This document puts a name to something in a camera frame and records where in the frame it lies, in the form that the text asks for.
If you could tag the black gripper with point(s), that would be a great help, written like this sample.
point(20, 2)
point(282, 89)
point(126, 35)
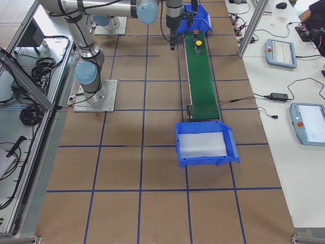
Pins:
point(194, 5)
point(171, 22)

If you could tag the red push button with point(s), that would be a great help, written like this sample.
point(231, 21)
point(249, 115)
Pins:
point(195, 34)

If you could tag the yellow push button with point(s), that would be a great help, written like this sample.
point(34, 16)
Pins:
point(198, 46)

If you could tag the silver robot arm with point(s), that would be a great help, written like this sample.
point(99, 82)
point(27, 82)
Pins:
point(88, 72)

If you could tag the blue plastic bin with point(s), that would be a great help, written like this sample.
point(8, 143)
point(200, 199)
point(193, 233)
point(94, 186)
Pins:
point(207, 127)
point(201, 21)

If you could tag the green conveyor belt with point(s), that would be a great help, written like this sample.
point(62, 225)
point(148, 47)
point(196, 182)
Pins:
point(203, 102)

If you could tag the teach pendant tablet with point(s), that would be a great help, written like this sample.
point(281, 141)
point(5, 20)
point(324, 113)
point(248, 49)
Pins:
point(308, 122)
point(280, 53)

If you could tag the blue right plastic bin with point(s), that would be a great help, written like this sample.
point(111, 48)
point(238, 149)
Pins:
point(207, 127)

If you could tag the white foam pad right bin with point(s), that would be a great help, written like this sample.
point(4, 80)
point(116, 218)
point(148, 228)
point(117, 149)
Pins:
point(202, 145)

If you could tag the black power adapter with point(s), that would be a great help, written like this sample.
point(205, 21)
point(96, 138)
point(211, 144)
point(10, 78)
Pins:
point(278, 97)

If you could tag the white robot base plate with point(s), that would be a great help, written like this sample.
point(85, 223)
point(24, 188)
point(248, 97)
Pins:
point(115, 27)
point(103, 100)

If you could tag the aluminium frame post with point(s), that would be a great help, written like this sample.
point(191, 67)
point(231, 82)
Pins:
point(252, 26)

